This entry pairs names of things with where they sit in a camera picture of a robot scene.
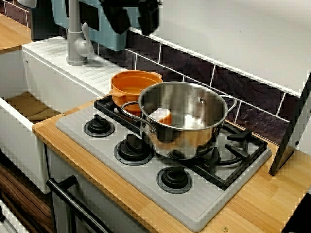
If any grey stove top plate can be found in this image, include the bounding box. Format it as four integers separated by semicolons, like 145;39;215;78
55;97;273;233

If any white toy oven cabinet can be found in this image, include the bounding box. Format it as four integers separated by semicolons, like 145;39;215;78
44;143;147;233

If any white rounded object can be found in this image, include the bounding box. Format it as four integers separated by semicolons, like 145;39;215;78
18;0;38;8

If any stainless steel pot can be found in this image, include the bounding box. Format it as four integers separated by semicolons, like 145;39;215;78
120;81;238;160

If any wooden kitchen countertop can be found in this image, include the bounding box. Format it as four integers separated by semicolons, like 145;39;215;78
32;80;311;233

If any grey toy faucet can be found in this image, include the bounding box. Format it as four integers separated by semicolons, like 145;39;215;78
66;0;95;67

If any black stove knob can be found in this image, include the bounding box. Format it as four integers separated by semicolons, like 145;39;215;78
155;166;193;195
114;133;155;166
83;114;116;138

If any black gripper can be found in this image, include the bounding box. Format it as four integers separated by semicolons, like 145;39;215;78
100;0;163;36

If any dark tile backsplash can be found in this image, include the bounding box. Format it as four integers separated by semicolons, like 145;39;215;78
0;0;305;147

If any teal box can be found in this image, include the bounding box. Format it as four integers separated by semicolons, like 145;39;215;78
31;0;128;53

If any toy salmon sushi piece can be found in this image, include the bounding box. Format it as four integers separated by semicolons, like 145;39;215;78
148;107;173;126

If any dark grey slanted panel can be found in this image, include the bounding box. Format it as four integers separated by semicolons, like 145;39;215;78
268;70;311;177

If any white toy sink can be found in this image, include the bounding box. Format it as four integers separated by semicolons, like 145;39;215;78
0;36;137;195

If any narrow wooden counter slab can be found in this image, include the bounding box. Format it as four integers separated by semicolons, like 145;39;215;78
0;12;33;55

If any black oven door handle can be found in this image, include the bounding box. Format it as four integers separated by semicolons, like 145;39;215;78
46;175;111;233

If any orange plastic toy pot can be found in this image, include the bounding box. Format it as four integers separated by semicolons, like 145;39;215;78
108;70;164;116

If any black burner grate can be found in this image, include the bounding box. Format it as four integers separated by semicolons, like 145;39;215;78
93;93;269;191

